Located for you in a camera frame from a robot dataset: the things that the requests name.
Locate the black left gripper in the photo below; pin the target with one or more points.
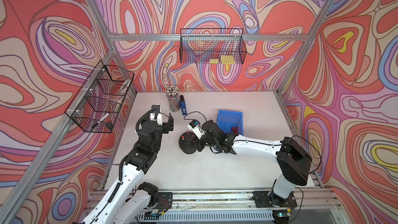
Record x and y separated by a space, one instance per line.
169 124

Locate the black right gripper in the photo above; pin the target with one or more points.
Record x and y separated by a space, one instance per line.
198 146

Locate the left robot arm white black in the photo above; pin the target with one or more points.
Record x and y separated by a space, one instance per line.
128 195

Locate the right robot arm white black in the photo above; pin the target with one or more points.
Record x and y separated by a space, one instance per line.
294 161

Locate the black dome with screws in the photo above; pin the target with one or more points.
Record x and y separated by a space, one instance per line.
187 145

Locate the blue stapler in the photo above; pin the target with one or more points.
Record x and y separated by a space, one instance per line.
183 105

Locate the clear pencil holder with pencils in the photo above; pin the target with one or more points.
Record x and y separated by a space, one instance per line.
172 94

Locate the blue plastic bin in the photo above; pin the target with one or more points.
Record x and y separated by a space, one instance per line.
230 121

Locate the white marker in basket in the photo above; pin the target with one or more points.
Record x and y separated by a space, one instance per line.
99 121

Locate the yellow block in basket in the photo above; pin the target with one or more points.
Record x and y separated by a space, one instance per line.
227 59

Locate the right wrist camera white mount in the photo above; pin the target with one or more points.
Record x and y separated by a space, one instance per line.
195 127

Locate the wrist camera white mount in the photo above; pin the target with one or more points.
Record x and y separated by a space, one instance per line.
156 115
195 127

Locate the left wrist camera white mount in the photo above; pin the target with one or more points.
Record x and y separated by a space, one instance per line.
156 115

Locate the black wire basket on left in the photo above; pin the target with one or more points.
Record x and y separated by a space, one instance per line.
104 91

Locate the black wire basket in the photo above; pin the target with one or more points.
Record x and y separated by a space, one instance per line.
104 91
206 45

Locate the black wire basket at back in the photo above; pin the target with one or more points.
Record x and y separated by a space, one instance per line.
206 45

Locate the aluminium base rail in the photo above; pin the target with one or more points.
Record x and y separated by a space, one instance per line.
308 205

